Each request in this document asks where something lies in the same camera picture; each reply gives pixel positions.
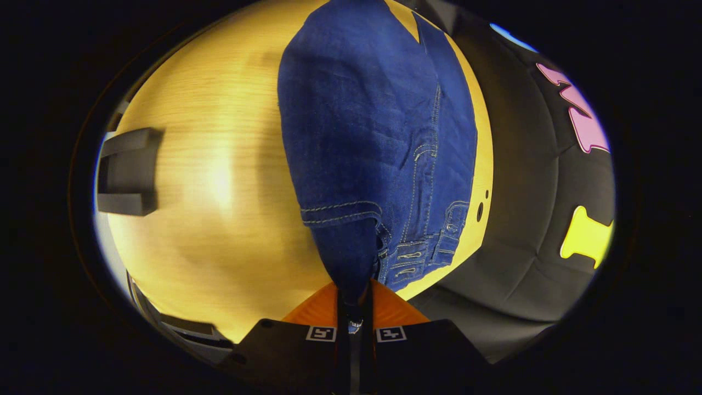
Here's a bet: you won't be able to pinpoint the dark bracket-shaped object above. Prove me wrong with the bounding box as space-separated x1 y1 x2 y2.
97 127 165 217

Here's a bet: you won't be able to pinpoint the blue denim jeans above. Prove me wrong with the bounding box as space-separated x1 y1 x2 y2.
277 0 479 308

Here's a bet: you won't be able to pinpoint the grey metal bar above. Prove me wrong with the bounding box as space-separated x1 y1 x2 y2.
127 272 235 363

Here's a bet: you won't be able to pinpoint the black backdrop cloth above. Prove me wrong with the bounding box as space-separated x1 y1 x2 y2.
395 0 616 364

